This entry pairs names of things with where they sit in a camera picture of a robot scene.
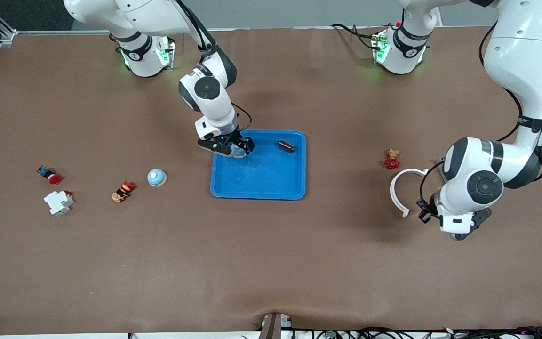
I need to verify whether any blue plastic tray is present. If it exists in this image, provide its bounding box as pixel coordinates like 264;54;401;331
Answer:
210;129;307;200

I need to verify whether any white curved plastic strip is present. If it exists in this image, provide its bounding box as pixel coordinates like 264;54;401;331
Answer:
390;168;429;218

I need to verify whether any orange black striped button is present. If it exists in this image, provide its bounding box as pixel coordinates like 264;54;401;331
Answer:
111;180;136;203

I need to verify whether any brown table mat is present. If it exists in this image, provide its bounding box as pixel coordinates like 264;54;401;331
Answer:
0;26;542;336

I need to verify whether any red mushroom push button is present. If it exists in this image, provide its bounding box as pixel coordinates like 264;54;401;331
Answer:
36;166;63;185

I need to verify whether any white circuit breaker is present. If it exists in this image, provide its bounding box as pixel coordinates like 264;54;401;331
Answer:
43;190;75;217

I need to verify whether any brass valve red handle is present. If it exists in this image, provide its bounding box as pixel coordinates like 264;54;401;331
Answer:
384;148;401;170

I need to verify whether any silver table edge rail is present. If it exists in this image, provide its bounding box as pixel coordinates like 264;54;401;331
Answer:
17;27;375;35

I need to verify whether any black base power cable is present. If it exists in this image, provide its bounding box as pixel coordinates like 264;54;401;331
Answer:
331;23;380;50

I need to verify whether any metal mounting bracket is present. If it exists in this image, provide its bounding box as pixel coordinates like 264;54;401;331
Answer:
259;312;293;339

